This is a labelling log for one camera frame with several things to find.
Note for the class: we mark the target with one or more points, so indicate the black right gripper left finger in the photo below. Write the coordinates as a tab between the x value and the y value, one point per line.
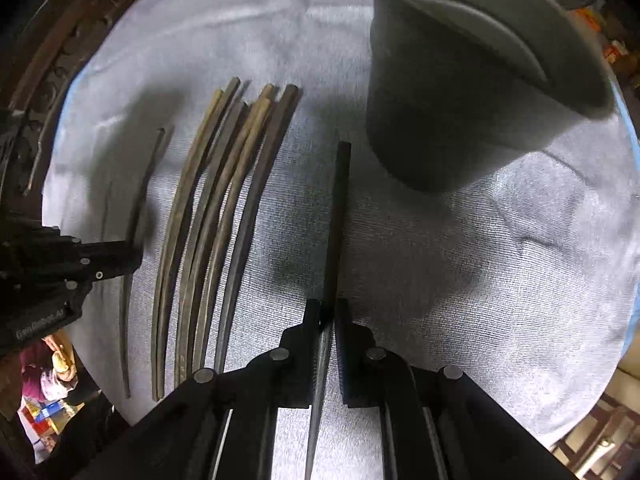
294	378

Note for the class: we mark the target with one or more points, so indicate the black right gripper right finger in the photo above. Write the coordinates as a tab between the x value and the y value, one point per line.
368	372

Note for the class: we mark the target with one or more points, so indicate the thin dark chopstick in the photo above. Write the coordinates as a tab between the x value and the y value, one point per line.
132	238

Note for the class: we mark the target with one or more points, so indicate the brown chopstick of bundle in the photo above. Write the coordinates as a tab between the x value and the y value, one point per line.
177	227
225	239
232	150
218	160

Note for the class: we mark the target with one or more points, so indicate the grey table cloth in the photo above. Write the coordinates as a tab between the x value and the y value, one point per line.
526	280

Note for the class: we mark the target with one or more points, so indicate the carved dark wooden chair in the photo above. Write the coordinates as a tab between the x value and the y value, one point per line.
44	46

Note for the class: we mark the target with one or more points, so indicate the dark grey utensil holder cup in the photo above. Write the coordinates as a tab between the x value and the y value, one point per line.
460	88

